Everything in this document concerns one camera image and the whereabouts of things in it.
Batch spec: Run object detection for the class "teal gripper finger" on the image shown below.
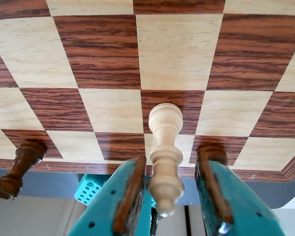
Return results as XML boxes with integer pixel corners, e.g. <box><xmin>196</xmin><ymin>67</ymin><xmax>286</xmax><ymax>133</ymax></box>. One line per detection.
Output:
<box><xmin>68</xmin><ymin>154</ymin><xmax>152</xmax><ymax>236</ymax></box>
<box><xmin>195</xmin><ymin>151</ymin><xmax>285</xmax><ymax>236</ymax></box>

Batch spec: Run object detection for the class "dark grey table mat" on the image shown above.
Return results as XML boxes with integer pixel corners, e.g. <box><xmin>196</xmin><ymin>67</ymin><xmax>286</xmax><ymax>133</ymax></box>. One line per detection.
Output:
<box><xmin>0</xmin><ymin>168</ymin><xmax>295</xmax><ymax>210</ymax></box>

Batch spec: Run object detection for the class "wooden folding chessboard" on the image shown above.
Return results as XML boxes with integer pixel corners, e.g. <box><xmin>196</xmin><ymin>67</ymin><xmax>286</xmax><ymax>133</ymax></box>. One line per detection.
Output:
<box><xmin>0</xmin><ymin>0</ymin><xmax>295</xmax><ymax>183</ymax></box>

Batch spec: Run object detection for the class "dark wooden rook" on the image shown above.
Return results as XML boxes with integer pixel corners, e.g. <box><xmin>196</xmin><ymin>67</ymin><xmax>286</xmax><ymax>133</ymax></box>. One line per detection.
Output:
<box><xmin>0</xmin><ymin>139</ymin><xmax>48</xmax><ymax>201</ymax></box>

